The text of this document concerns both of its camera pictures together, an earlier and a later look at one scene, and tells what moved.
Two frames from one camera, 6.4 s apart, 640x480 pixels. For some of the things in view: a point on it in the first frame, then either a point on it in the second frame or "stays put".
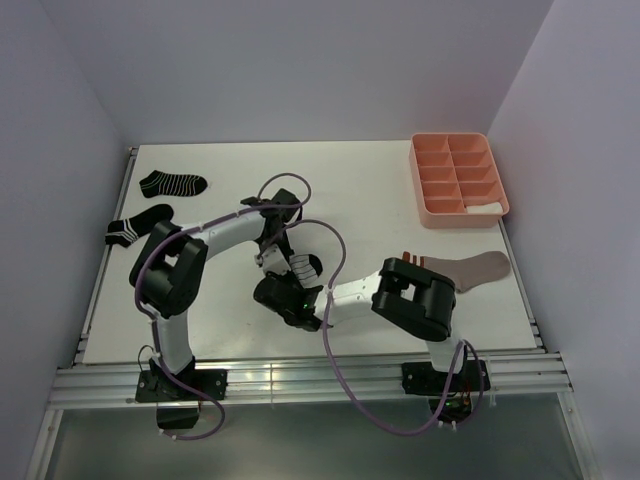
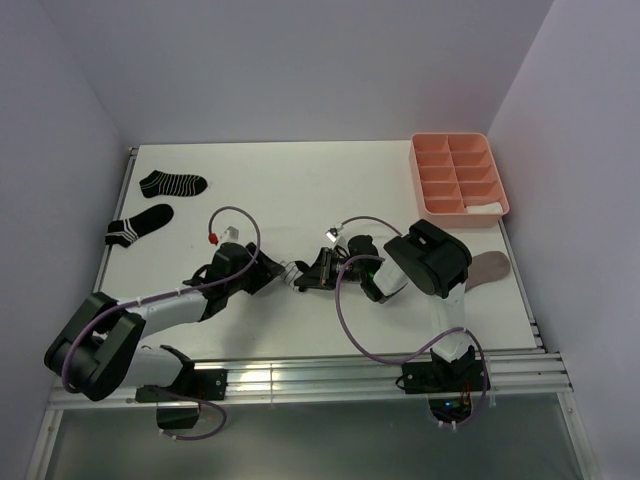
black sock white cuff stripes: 125,231 stays put
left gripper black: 286,248 → 264,270
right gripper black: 284,274 → 321,274
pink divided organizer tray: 450,170 stays put
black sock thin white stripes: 162,184 stays put
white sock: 486,209 stays put
